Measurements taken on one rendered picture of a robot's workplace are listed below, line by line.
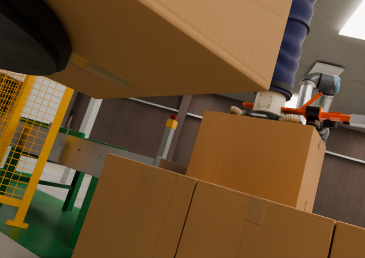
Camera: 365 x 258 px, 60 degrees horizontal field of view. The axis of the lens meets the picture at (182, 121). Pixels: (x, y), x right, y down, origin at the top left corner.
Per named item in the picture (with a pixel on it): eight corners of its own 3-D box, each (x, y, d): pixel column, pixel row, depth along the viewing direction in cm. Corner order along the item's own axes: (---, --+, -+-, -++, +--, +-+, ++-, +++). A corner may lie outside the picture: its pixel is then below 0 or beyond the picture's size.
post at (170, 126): (129, 236, 252) (167, 118, 270) (134, 236, 257) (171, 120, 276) (136, 239, 248) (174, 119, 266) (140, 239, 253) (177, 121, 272)
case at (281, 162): (183, 177, 173) (204, 109, 180) (214, 188, 205) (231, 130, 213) (295, 211, 139) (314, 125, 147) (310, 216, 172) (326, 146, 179)
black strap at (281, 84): (248, 83, 183) (250, 77, 184) (259, 98, 202) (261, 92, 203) (287, 87, 171) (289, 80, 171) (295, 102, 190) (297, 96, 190)
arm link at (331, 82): (293, 156, 263) (320, 69, 230) (314, 162, 258) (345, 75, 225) (291, 165, 250) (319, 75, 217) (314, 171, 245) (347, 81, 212)
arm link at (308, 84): (304, 65, 227) (284, 141, 193) (322, 69, 224) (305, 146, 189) (300, 76, 237) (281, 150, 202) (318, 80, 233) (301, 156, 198)
